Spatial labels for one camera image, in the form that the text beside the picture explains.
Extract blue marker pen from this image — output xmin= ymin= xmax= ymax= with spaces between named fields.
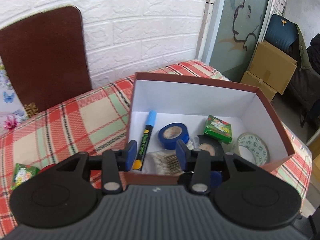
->
xmin=132 ymin=111 xmax=157 ymax=171

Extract green small packet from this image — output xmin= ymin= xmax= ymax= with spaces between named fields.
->
xmin=11 ymin=163 xmax=40 ymax=190
xmin=203 ymin=115 xmax=233 ymax=144

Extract black tape roll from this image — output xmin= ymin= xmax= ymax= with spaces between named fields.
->
xmin=193 ymin=134 xmax=224 ymax=158

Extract blue tape roll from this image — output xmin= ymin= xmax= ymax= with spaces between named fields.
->
xmin=158 ymin=122 xmax=190 ymax=150

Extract clear patterned tape roll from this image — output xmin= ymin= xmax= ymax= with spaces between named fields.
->
xmin=232 ymin=133 xmax=269 ymax=166

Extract red brown storage box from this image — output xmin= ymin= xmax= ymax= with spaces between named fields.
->
xmin=119 ymin=71 xmax=296 ymax=186

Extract red flat object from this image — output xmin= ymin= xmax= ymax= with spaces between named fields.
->
xmin=38 ymin=164 xmax=55 ymax=174

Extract lower cardboard box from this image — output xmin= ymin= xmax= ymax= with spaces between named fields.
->
xmin=241 ymin=71 xmax=277 ymax=102

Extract cardboard box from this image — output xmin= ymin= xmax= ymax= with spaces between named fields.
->
xmin=241 ymin=71 xmax=277 ymax=102
xmin=248 ymin=41 xmax=297 ymax=94

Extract floral white pillow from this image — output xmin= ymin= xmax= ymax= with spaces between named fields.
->
xmin=0 ymin=62 xmax=28 ymax=135

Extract upper cardboard box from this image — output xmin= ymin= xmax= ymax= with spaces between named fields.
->
xmin=248 ymin=41 xmax=297 ymax=94

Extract dark green jacket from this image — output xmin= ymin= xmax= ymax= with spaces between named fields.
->
xmin=289 ymin=28 xmax=319 ymax=129

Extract dark brown wooden headboard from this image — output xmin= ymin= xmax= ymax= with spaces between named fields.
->
xmin=1 ymin=6 xmax=92 ymax=117

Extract blue chair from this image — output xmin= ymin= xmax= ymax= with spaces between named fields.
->
xmin=264 ymin=14 xmax=301 ymax=63

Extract glass door with cat drawing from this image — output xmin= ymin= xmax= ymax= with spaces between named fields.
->
xmin=202 ymin=0 xmax=268 ymax=82

